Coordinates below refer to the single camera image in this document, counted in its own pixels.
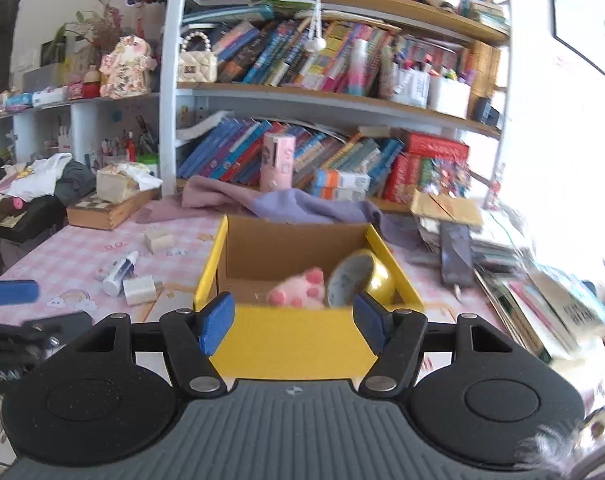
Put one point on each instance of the white pen holder with pens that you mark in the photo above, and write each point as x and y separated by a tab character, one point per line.
412	87

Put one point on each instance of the cream rectangular block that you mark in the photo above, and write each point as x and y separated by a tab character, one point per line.
157	241

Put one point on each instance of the row of red dictionaries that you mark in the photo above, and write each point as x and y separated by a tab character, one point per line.
407	175

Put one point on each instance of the yellow tape roll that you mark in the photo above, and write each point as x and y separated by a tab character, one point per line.
377	280

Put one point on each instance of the lavender cloth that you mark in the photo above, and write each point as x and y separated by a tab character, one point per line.
307	210

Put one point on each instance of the pink cylindrical appliance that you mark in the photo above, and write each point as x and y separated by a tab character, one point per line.
277	162

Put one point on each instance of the brown envelope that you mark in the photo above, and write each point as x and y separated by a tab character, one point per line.
447	207

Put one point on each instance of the blue tissue packet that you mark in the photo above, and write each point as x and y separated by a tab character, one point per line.
18	101

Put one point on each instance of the yellow cardboard box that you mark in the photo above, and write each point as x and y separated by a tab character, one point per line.
292	340

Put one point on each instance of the colourful figure card pack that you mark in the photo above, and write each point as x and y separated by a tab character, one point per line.
450	175

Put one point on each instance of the row of colourful books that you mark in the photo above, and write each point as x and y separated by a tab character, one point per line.
282	55

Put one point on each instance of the grey garment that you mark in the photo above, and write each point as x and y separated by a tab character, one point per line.
77	180

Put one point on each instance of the pile of papers and books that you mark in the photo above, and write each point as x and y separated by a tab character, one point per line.
507	300

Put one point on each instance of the pink checked tablecloth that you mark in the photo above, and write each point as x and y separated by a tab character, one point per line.
47	265

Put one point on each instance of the pink plush pig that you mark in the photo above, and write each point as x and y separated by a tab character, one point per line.
297	290

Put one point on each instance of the white t-shirt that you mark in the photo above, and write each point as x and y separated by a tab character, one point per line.
42	175

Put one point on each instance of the white bookshelf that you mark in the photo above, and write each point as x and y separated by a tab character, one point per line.
167	85

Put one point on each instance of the orange and white carton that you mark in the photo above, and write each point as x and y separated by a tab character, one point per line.
342	179
340	194

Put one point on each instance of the row of yellow books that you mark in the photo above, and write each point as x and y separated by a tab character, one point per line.
487	67

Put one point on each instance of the white tissue packet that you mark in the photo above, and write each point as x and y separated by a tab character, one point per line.
50	96

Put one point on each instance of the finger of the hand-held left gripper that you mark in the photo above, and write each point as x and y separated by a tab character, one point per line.
10	292
62	327

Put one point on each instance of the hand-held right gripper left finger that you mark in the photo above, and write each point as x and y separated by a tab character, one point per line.
217	322

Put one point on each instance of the black picture frame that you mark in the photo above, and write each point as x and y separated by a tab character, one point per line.
52	54

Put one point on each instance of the mauve pink cloth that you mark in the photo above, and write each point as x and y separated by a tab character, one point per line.
207	197

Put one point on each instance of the red round jar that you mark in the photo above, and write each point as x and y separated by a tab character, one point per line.
91	87

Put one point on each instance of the white hanging pompom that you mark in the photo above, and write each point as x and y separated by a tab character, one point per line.
315	44

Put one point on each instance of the row of blue books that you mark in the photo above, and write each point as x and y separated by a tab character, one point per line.
222	155

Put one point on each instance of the white storage box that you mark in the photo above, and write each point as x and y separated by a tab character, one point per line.
450	97

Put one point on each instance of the wooden chessboard box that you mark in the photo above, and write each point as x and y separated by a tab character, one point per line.
107	212

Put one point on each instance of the small white spray bottle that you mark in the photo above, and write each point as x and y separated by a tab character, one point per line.
118	275

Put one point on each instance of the cream tissue pack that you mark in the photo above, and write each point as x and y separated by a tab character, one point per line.
117	185

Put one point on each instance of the curled open white booklet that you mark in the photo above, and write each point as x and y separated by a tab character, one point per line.
202	130

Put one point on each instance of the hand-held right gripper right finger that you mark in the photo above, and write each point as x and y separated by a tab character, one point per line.
372	322

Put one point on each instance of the floral pink rabbit decoration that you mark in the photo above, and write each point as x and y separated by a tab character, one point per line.
127	70

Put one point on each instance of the white quilted handbag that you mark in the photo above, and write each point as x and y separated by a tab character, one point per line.
197	65

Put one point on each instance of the plain white small box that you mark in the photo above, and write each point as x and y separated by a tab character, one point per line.
138	290

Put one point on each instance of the small black box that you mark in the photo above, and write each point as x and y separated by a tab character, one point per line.
488	112

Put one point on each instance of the dried flower bunch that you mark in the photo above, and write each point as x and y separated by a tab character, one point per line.
102	25

